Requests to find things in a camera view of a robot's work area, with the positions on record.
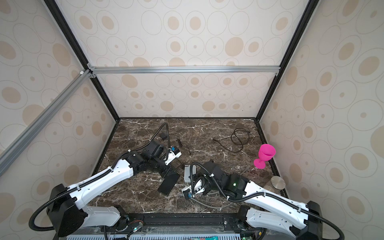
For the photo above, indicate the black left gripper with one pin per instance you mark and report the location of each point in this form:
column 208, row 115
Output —
column 167, row 169

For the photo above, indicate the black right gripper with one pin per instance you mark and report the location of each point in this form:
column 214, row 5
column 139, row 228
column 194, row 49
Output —
column 196, row 177

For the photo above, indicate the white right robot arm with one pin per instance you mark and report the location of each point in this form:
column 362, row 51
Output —
column 266, row 209

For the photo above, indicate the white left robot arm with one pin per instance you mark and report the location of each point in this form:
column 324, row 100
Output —
column 67, row 210

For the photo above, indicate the far black power adapter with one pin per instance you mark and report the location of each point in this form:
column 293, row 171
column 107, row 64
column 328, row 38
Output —
column 163, row 136

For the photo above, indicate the pink plastic goblet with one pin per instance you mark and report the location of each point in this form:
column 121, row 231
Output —
column 266, row 153

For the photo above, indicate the silver horizontal aluminium bar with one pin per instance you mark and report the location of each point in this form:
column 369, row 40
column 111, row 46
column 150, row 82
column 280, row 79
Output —
column 186, row 70

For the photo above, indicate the silver diagonal aluminium bar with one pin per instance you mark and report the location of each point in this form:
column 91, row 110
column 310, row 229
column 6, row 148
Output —
column 28, row 135

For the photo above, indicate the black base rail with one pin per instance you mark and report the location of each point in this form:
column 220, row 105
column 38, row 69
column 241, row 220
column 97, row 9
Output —
column 228, row 221

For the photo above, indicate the black vertical frame post left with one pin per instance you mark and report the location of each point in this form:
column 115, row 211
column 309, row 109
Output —
column 53, row 8

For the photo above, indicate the black vertical frame post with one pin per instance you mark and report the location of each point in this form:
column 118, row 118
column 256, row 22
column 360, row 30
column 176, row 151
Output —
column 302, row 25
column 53, row 8

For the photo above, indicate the black vertical frame post right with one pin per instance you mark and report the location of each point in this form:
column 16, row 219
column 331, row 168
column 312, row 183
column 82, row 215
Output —
column 302, row 25

